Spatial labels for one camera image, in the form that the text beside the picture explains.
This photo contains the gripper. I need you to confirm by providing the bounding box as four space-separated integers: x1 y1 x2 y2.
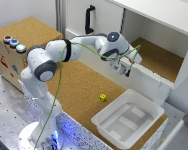
108 59 130 77

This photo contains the white cabinet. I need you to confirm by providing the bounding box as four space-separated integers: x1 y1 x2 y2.
56 0 188 107

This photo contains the yellow block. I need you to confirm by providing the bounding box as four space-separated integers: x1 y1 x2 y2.
99 93 107 102

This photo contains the white sliding door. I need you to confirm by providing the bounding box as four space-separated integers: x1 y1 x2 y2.
64 0 126 38

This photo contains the white plastic box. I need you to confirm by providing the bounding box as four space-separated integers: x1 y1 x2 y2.
90 88 166 150

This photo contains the green button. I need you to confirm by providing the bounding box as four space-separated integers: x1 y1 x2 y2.
15 43 27 54

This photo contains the blue button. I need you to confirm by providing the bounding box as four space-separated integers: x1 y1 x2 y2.
9 38 20 49

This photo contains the red button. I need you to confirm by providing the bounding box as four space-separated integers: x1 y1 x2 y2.
3 34 13 45

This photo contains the black door handle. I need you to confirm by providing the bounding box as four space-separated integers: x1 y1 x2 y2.
84 4 96 36

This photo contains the green cable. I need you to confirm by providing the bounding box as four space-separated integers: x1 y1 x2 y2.
33 41 142 150

